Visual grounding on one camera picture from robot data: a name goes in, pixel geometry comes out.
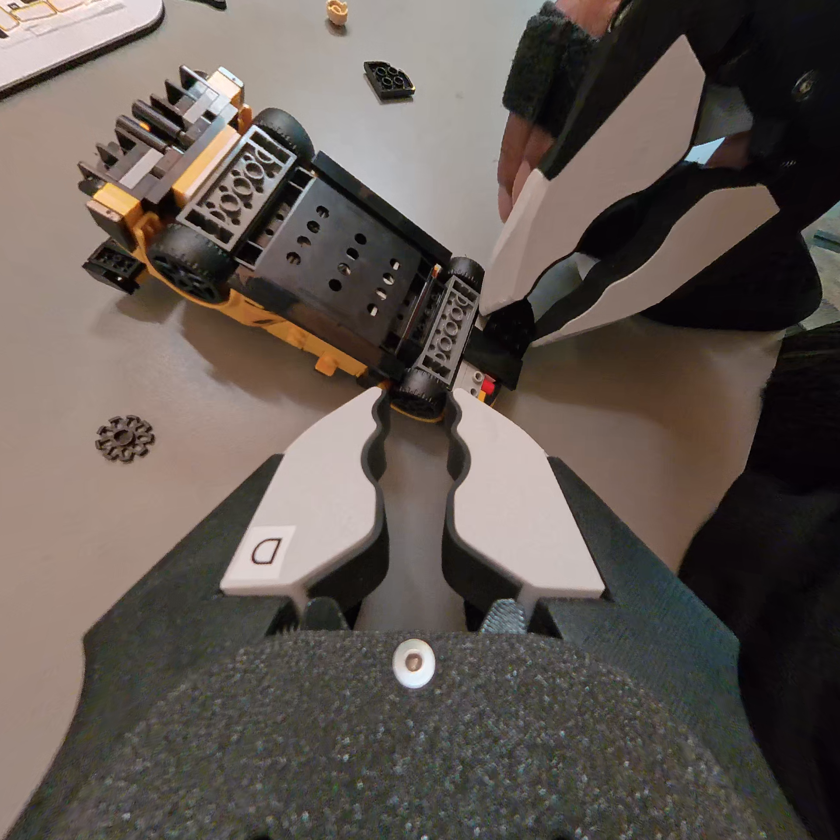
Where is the yellow lego car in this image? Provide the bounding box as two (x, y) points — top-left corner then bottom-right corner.
(77, 66), (500, 422)

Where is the lego sticker sheet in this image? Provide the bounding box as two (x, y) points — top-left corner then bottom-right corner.
(0, 0), (126, 50)

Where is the black padded wrist rest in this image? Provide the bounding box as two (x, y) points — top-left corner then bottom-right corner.
(640, 226), (824, 333)

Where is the black rounded lego plate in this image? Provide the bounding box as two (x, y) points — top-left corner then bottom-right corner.
(363, 60), (419, 104)

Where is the black lego wheel rim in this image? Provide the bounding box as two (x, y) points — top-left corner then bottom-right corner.
(95, 415), (156, 463)

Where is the dark studded lego plate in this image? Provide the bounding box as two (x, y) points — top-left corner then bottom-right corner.
(467, 301), (536, 391)

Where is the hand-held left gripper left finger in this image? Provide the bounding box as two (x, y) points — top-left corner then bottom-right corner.
(220, 387), (389, 614)

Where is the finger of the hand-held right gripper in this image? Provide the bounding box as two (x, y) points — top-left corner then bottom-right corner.
(533, 184), (782, 349)
(479, 36), (707, 316)

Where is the white desk stand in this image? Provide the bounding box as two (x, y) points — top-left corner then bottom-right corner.
(0, 0), (165, 99)

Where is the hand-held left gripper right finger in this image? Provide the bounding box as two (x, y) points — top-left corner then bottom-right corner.
(445, 388), (606, 621)

